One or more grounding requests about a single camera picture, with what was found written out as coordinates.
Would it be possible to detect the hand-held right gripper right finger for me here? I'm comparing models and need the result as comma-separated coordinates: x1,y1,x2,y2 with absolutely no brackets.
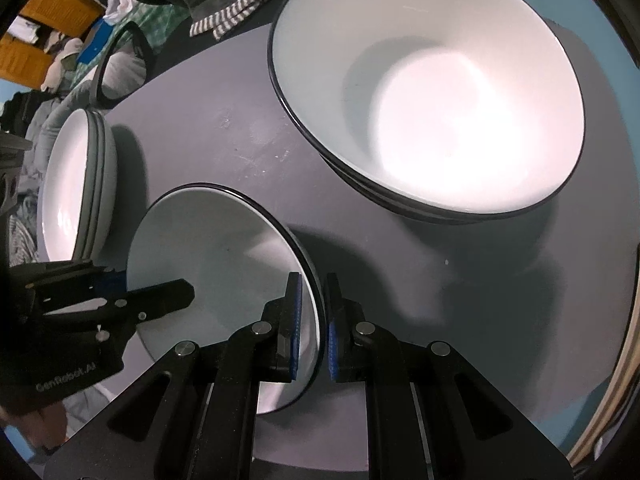
322,272,573,480

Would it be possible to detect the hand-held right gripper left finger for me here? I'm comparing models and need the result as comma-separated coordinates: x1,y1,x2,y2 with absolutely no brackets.
42,271,307,480

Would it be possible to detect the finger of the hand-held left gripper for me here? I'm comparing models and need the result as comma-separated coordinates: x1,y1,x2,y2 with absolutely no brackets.
12,259,129,306
45,280,196,346

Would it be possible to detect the white plate black rim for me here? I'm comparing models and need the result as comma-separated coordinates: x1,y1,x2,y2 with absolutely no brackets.
36,109,101,263
126,185,326,415

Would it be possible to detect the person's left forearm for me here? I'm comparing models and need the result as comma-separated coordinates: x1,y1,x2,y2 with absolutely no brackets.
0,405,68,456

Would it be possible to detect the striped knit garment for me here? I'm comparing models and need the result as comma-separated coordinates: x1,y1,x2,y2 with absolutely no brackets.
5,200,41,266

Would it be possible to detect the black cloth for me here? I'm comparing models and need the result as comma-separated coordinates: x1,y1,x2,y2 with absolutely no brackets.
0,91,36,131

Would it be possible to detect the grey quilted jacket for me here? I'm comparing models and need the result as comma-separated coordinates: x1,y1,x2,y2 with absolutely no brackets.
22,77,101,171

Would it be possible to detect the light grey duvet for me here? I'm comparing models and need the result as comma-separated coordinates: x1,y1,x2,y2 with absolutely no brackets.
65,52,148,106

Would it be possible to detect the blue box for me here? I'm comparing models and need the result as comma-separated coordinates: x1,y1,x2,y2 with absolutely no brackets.
80,20,113,68

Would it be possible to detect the green checked cloth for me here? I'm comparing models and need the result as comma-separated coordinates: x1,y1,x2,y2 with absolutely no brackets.
65,0,193,91

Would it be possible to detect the orange cabinet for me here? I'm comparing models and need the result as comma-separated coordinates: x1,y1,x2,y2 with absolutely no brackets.
0,0,108,88

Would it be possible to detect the grey white striped cloth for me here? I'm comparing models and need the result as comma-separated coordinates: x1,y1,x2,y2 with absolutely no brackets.
189,0,280,42

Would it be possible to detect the wooden frame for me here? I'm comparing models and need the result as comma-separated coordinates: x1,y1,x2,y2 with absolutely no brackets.
570,310,640,466

